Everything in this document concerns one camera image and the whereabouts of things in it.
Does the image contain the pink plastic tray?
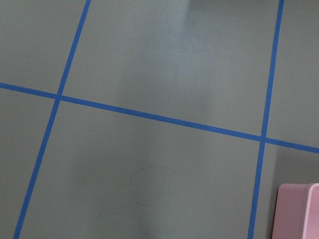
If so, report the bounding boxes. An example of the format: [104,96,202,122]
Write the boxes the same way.
[272,183,319,239]

